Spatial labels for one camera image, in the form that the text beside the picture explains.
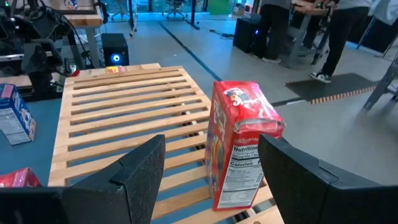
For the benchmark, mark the person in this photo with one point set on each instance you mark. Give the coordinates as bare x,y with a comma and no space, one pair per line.
340,37
275,31

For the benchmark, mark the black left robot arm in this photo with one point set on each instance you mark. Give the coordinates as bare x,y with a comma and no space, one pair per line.
46,21

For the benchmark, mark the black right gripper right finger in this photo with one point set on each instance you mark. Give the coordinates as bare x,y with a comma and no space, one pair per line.
326,202

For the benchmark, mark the office chair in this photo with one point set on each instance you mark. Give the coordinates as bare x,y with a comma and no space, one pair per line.
175,4

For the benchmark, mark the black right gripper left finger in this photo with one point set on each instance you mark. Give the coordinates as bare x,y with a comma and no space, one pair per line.
93,205

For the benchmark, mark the small red clamp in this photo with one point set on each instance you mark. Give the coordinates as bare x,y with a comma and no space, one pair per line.
74,73

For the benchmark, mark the wooden slatted shelf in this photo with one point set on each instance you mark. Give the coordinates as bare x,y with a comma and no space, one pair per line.
60,140

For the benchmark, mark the blue Frosted Flakes cereal box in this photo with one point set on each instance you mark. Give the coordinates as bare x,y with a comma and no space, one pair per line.
18,115

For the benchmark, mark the black equipment cabinet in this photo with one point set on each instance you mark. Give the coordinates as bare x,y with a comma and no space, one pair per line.
245,37

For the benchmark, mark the grey metal stand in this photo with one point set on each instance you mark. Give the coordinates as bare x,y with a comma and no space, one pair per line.
377,90

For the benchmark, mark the black computer tower blue light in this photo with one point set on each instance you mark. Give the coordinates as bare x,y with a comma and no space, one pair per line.
115,46

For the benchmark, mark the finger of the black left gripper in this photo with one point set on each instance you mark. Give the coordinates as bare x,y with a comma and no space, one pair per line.
43,59

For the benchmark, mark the black floor mat striped edge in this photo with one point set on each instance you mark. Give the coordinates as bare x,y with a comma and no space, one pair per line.
332,88

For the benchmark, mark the wooden desk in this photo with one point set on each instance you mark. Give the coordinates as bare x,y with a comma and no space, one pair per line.
84,20

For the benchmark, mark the red Froot Loops cereal box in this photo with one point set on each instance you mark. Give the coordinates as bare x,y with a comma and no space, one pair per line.
18,179
239,161

